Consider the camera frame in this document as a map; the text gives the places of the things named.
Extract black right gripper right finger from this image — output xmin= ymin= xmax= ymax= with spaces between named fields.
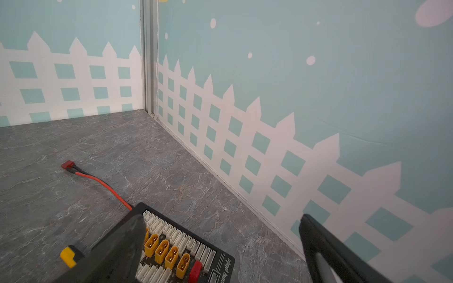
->
xmin=299 ymin=214 xmax=390 ymax=283

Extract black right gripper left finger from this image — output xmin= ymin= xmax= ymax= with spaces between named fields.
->
xmin=55 ymin=215 xmax=146 ymax=283

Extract red black cable with plug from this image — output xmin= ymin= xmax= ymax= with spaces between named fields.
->
xmin=61 ymin=160 xmax=134 ymax=211

